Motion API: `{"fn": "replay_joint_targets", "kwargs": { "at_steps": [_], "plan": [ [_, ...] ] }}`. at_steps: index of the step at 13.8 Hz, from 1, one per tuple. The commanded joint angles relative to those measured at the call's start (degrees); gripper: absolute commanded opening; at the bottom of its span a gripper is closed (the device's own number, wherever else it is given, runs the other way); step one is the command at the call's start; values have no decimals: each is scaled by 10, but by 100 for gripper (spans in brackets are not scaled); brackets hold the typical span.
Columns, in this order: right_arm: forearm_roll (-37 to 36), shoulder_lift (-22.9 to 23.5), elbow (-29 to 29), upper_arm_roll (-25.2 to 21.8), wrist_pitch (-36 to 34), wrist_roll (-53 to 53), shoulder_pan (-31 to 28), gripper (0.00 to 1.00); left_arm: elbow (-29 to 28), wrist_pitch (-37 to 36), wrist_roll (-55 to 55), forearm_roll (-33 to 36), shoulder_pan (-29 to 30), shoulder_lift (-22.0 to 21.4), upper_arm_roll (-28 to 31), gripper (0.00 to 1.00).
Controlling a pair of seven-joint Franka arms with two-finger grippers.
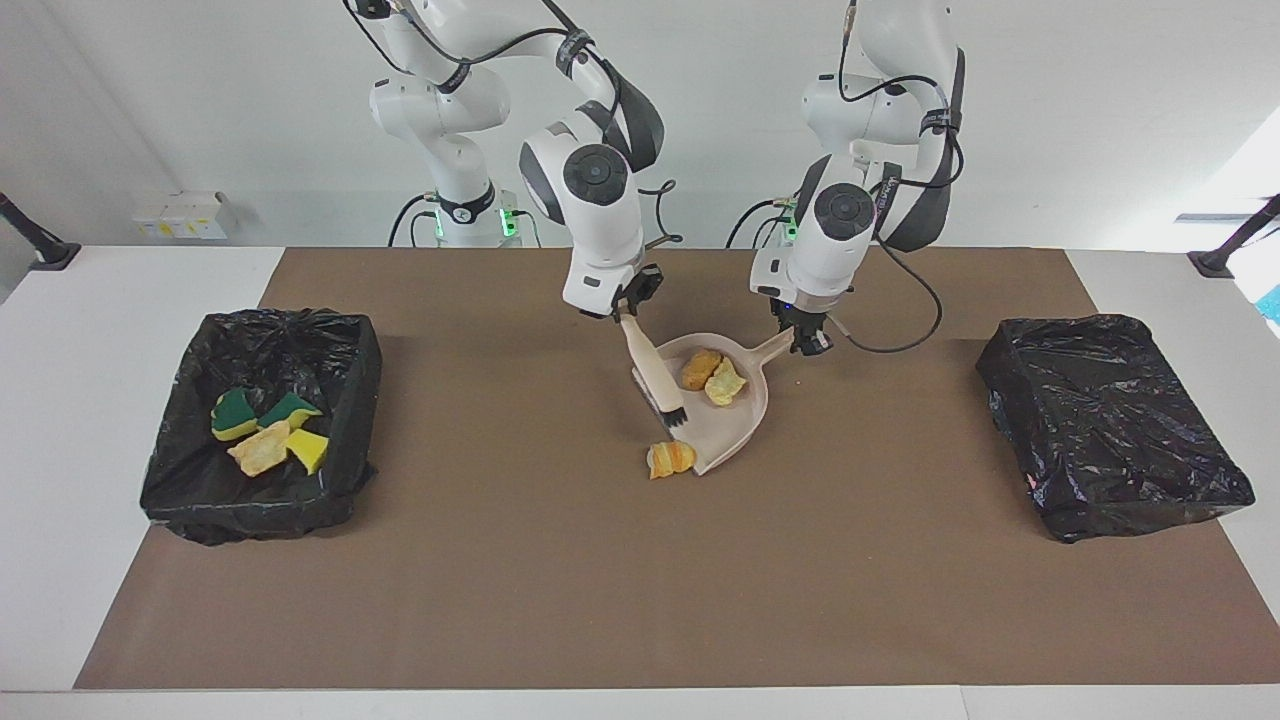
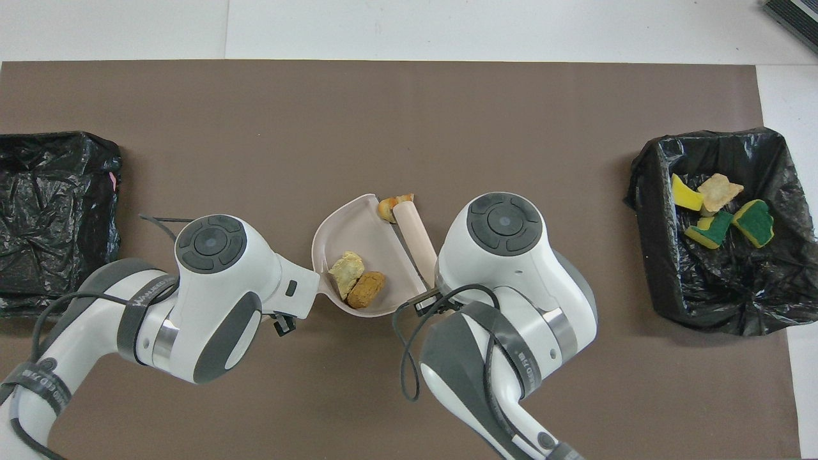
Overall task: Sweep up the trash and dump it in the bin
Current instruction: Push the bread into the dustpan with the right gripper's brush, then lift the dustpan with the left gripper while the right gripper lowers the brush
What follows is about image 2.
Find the yellow green sponge piece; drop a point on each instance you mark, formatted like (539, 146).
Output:
(710, 231)
(685, 195)
(754, 223)

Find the beige hand brush black bristles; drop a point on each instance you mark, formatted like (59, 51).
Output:
(415, 236)

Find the bin with black bag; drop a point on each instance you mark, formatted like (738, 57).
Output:
(51, 223)
(735, 287)

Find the striped croissant piece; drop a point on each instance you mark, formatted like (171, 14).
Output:
(386, 207)

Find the beige plastic dustpan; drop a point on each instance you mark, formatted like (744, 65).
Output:
(364, 236)

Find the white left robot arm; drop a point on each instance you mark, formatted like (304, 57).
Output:
(211, 300)

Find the pale yellow bread chunk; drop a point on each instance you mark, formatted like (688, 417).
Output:
(346, 273)

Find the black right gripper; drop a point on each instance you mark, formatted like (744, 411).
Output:
(428, 301)

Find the dark grey ribbed device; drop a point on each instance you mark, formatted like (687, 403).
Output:
(795, 16)

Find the brown table mat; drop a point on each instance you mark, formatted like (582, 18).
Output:
(409, 115)

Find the orange striped bread slice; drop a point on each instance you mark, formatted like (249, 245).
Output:
(719, 190)

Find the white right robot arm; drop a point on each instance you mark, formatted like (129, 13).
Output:
(511, 281)

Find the brown bread bun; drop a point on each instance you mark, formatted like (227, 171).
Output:
(366, 291)

